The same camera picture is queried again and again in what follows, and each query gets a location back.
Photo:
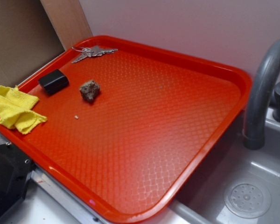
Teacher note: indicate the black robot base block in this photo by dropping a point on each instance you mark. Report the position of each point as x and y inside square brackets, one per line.
[15, 173]

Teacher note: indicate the yellow cloth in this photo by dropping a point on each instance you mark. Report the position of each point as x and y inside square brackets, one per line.
[16, 110]

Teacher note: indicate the red plastic serving tray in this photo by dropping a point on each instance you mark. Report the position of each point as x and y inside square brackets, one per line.
[158, 114]

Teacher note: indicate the brown rough stone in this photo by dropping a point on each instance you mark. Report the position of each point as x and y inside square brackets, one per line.
[89, 91]

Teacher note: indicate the black rectangular box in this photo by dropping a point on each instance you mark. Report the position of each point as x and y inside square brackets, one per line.
[53, 82]

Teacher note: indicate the grey curved sink faucet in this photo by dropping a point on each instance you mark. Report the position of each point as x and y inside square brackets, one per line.
[261, 95]

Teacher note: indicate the light wooden board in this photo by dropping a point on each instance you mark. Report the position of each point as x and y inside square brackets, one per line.
[68, 21]

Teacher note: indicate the grey plastic sink basin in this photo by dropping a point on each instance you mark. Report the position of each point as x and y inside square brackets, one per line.
[201, 199]

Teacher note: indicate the round sink drain strainer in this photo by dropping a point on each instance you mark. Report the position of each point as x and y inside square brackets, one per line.
[247, 198]

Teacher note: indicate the brown cardboard panel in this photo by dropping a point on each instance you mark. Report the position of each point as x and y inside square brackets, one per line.
[28, 40]

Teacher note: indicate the silver keys on ring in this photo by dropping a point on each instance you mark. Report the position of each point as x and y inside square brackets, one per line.
[91, 52]

